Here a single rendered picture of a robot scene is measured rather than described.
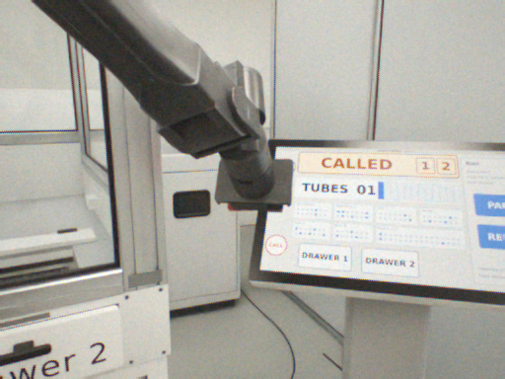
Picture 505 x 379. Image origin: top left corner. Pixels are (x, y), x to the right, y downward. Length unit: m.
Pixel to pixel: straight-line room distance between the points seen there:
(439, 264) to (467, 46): 1.01
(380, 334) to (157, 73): 0.70
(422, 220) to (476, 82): 0.87
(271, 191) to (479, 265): 0.40
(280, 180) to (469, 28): 1.20
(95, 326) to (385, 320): 0.54
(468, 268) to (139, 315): 0.57
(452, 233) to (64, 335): 0.67
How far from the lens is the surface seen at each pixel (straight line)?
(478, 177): 0.85
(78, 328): 0.75
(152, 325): 0.80
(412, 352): 0.91
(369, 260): 0.74
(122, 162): 0.70
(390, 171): 0.82
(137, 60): 0.33
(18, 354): 0.72
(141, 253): 0.74
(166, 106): 0.36
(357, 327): 0.88
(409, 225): 0.77
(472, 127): 1.58
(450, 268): 0.76
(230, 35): 4.15
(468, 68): 1.61
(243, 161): 0.43
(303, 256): 0.74
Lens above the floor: 1.27
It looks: 12 degrees down
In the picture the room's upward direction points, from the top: straight up
